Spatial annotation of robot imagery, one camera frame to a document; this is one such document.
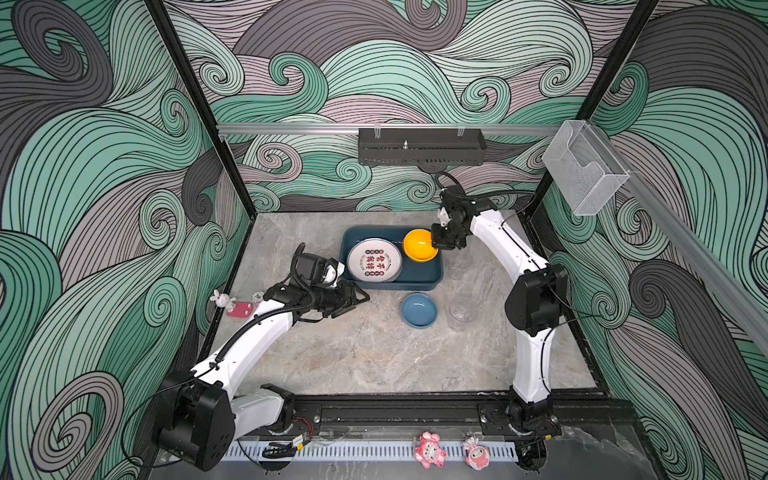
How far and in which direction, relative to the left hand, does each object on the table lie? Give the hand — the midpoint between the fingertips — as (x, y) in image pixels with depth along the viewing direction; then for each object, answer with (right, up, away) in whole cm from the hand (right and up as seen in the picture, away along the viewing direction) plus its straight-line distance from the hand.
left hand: (364, 299), depth 78 cm
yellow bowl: (+16, +14, +15) cm, 26 cm away
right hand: (+22, +15, +14) cm, 30 cm away
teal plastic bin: (+16, +4, +20) cm, 26 cm away
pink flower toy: (+15, -32, -12) cm, 37 cm away
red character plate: (+2, +8, +26) cm, 27 cm away
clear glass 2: (+29, -7, +13) cm, 33 cm away
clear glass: (+32, +8, +25) cm, 41 cm away
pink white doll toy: (+26, -33, -12) cm, 43 cm away
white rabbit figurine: (-43, -2, +10) cm, 44 cm away
